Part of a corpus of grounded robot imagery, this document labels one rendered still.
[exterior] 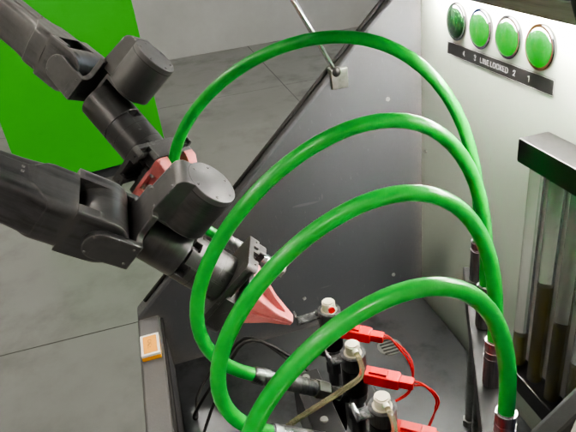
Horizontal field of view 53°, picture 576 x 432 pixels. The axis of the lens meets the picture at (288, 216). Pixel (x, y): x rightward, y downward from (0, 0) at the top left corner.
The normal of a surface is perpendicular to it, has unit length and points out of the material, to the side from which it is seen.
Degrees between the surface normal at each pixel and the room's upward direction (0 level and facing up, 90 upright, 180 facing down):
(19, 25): 61
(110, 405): 0
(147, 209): 49
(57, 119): 90
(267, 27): 90
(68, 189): 45
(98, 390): 0
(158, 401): 0
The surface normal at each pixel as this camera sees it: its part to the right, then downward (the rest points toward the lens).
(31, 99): 0.38, 0.41
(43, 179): 0.62, -0.65
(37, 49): -0.32, 0.08
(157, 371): -0.11, -0.86
